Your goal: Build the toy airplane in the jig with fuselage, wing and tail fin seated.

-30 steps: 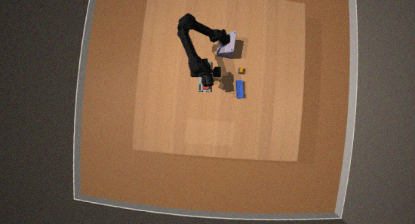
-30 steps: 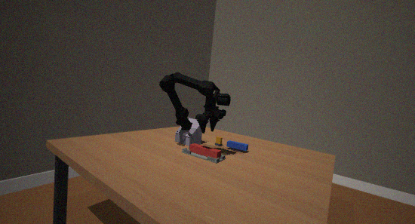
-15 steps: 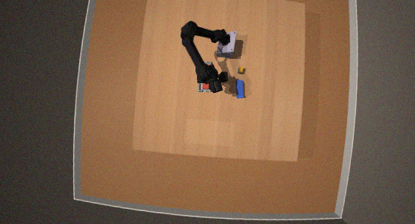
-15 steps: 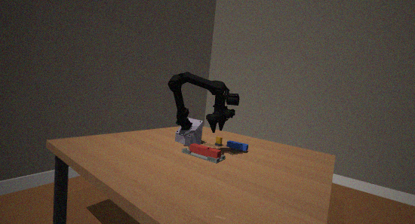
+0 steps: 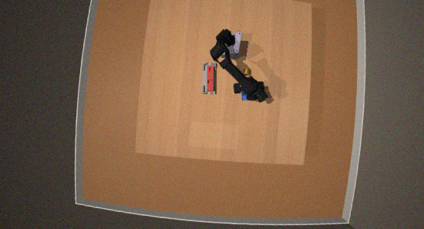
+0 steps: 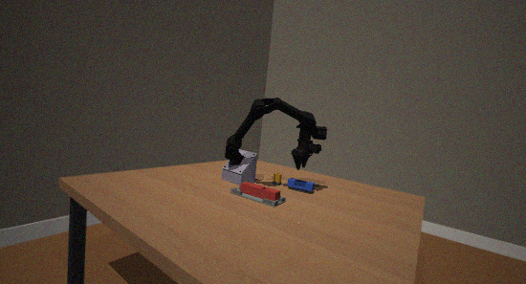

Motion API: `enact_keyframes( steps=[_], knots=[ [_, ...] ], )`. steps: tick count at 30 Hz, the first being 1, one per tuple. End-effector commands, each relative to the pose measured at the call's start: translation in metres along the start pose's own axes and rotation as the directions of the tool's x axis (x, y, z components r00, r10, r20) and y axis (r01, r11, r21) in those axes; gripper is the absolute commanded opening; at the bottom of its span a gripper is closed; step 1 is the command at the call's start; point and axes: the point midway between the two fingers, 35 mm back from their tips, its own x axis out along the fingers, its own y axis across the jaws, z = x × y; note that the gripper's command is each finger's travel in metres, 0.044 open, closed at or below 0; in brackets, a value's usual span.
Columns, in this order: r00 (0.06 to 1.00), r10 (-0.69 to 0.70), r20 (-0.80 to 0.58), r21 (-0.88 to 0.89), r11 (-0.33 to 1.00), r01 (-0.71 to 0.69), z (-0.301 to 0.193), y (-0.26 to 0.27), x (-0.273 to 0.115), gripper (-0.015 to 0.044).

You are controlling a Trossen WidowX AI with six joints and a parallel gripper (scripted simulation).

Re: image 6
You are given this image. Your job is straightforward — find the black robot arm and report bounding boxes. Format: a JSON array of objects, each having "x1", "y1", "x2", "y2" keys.
[{"x1": 225, "y1": 98, "x2": 327, "y2": 165}]

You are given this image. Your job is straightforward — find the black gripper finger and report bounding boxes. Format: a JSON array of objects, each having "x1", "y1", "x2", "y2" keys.
[
  {"x1": 292, "y1": 155, "x2": 305, "y2": 170},
  {"x1": 301, "y1": 155, "x2": 312, "y2": 167}
]

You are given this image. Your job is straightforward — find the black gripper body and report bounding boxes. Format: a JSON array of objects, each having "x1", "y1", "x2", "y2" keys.
[{"x1": 291, "y1": 138, "x2": 314, "y2": 157}]

